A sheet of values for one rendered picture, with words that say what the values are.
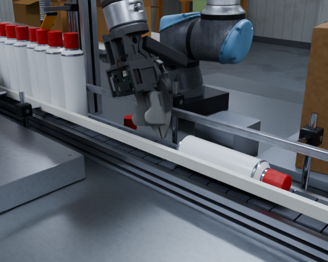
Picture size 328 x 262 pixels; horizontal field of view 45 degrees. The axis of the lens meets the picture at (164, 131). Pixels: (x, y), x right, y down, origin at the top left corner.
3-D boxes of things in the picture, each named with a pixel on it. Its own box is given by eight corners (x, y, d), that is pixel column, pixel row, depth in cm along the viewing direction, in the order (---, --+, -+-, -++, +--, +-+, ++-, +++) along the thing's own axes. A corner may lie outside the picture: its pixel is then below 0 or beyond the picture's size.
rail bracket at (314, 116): (277, 211, 66) (289, 119, 60) (297, 195, 71) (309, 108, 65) (295, 219, 64) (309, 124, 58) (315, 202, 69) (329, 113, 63)
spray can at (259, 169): (175, 138, 70) (279, 176, 57) (194, 131, 73) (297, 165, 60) (175, 165, 72) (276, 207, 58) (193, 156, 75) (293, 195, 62)
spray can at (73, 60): (62, 118, 96) (54, 32, 89) (82, 114, 99) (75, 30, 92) (73, 124, 92) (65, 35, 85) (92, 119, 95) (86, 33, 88)
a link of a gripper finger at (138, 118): (134, 146, 74) (122, 99, 73) (156, 138, 78) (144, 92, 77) (145, 145, 72) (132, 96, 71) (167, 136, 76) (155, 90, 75)
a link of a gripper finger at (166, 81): (153, 114, 75) (142, 69, 74) (160, 112, 76) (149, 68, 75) (171, 111, 71) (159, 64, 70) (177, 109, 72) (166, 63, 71)
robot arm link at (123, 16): (125, 10, 77) (153, -4, 71) (131, 34, 77) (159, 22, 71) (94, 12, 72) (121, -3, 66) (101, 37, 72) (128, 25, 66)
